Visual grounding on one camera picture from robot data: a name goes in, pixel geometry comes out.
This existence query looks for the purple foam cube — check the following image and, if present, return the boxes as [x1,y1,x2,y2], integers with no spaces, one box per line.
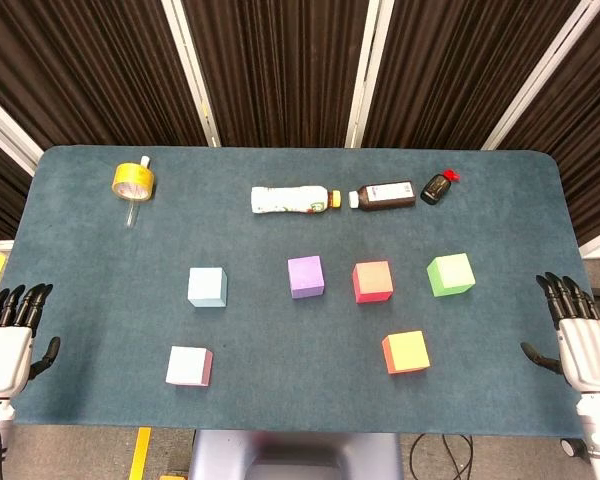
[287,255,327,300]

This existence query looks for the pink foam cube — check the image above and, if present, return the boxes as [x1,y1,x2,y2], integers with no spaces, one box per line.
[165,345,215,388]

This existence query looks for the orange foam cube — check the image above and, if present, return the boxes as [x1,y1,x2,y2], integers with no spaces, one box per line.
[381,329,431,375]

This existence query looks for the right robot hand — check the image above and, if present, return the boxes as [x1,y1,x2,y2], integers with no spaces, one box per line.
[520,271,600,392]

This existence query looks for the teal felt table mat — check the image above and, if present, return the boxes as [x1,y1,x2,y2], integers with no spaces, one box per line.
[0,144,600,436]

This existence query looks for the light blue foam cube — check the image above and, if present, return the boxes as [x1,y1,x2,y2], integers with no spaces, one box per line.
[187,266,229,308]

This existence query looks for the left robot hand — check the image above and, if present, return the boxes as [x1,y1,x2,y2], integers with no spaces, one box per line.
[0,282,61,401]

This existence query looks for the clear tube with white cap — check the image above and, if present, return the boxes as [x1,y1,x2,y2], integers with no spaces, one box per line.
[124,155,152,229]

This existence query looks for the red foam cube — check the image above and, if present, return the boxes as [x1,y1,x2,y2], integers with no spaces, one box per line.
[351,260,395,304]

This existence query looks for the black floor cables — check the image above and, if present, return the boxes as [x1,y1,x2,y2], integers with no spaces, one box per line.
[408,432,476,480]

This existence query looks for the yellow tape roll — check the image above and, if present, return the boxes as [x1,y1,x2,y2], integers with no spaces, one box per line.
[111,161,158,202]

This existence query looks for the black caster wheel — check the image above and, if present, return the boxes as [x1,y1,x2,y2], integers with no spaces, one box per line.
[559,437,589,459]

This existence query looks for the brown medicine bottle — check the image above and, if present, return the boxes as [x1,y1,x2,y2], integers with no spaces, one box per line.
[348,180,418,213]

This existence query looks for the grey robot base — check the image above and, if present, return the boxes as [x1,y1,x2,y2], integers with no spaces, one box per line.
[187,428,405,480]

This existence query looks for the white labelled drink bottle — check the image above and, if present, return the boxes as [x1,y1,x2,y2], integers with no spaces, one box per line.
[250,184,343,217]

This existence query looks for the green foam cube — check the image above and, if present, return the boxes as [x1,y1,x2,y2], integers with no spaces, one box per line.
[426,252,477,298]

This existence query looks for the small black bottle red cap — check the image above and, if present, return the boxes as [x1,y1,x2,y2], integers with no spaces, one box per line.
[419,168,463,206]

